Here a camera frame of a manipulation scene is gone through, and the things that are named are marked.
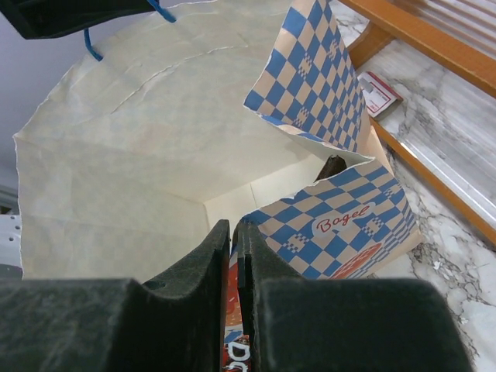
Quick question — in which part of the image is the blue checkered paper bag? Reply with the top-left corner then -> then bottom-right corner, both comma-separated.
15,1 -> 421,281

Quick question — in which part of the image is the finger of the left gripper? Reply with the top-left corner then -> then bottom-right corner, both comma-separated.
1,0 -> 160,40

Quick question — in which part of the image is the red Doritos chips bag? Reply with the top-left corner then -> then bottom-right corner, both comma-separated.
222,246 -> 251,372

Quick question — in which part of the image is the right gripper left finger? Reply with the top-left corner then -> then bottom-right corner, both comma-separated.
1,219 -> 230,371

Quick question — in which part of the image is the wooden two-tier shelf rack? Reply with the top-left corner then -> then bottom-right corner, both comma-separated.
333,1 -> 495,241

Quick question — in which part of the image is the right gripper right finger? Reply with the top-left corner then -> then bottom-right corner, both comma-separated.
233,222 -> 472,371

